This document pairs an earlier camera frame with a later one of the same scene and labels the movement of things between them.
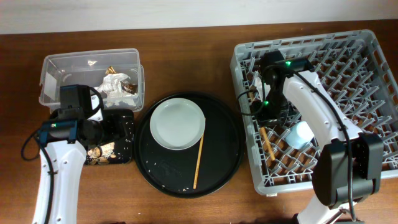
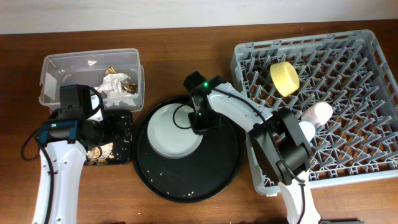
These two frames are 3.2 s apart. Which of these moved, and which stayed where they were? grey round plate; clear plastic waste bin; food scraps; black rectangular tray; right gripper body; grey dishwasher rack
Moved: grey round plate; right gripper body
Stayed: clear plastic waste bin; black rectangular tray; food scraps; grey dishwasher rack
